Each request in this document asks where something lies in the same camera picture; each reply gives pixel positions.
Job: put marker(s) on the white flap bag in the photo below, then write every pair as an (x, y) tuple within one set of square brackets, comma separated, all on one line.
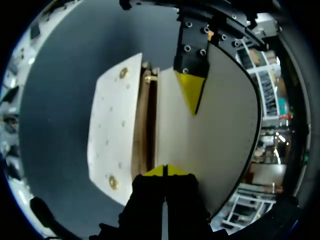
[(225, 120)]

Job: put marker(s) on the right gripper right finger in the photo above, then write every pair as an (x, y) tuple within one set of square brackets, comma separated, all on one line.
[(185, 200)]

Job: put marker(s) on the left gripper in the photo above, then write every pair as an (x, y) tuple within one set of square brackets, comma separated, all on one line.
[(200, 6)]

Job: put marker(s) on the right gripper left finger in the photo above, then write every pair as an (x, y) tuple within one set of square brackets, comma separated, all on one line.
[(146, 200)]

